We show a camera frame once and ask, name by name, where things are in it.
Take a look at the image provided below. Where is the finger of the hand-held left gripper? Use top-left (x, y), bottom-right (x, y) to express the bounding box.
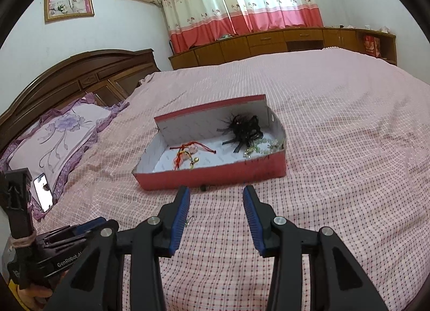
top-left (71, 216), bottom-right (109, 236)

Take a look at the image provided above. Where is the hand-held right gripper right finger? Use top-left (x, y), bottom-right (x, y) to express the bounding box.
top-left (242, 185), bottom-right (387, 311)

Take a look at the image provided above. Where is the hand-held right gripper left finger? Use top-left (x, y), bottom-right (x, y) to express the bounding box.
top-left (50, 186), bottom-right (191, 311)

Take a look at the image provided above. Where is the pink hair clip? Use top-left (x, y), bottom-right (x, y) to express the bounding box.
top-left (173, 151), bottom-right (191, 168)

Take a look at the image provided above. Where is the red cardboard box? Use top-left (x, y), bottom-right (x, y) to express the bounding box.
top-left (132, 94), bottom-right (287, 191)

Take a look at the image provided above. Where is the red string bracelet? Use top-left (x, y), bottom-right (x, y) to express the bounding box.
top-left (170, 141), bottom-right (217, 164)

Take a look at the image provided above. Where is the pale green bead bracelet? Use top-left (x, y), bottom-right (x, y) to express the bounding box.
top-left (255, 139), bottom-right (285, 156)

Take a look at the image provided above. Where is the black feather hair clip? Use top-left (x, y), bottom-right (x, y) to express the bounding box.
top-left (217, 113), bottom-right (264, 154)

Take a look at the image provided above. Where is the person's left hand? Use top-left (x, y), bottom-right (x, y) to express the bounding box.
top-left (16, 286), bottom-right (55, 311)

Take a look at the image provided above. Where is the smartphone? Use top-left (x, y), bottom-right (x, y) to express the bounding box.
top-left (33, 173), bottom-right (55, 213)

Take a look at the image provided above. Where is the purple floral pillow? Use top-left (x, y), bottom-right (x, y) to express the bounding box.
top-left (0, 92), bottom-right (130, 221)

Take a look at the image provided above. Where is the dark wooden headboard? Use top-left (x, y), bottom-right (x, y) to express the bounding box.
top-left (0, 49), bottom-right (161, 151)

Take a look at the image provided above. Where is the long wooden cabinet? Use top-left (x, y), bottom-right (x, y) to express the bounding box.
top-left (168, 27), bottom-right (397, 71)

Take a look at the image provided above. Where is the red gift bag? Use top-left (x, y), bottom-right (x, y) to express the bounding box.
top-left (364, 35), bottom-right (381, 58)

